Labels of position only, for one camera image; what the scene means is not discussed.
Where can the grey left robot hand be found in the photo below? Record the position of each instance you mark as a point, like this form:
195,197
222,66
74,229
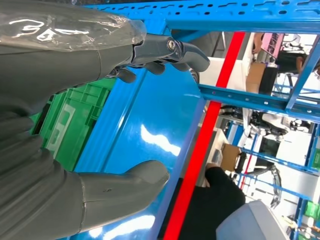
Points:
50,66

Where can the blue metal shelf rack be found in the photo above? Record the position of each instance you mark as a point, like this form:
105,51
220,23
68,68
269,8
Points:
149,109

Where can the green folding plastic crate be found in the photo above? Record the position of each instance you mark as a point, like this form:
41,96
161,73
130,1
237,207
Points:
82,132

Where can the white square column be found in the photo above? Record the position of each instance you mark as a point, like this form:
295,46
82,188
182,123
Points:
210,73

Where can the red barrier belt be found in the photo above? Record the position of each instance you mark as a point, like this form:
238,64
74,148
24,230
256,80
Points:
200,149

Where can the person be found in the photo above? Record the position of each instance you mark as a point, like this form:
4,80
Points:
284,61
212,198

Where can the brown cardboard box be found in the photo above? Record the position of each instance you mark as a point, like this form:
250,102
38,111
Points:
255,78
231,157

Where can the pink box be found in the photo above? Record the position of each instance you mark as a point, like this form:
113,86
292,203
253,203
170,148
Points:
272,44

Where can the blue background rack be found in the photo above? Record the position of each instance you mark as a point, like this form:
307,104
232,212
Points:
275,160

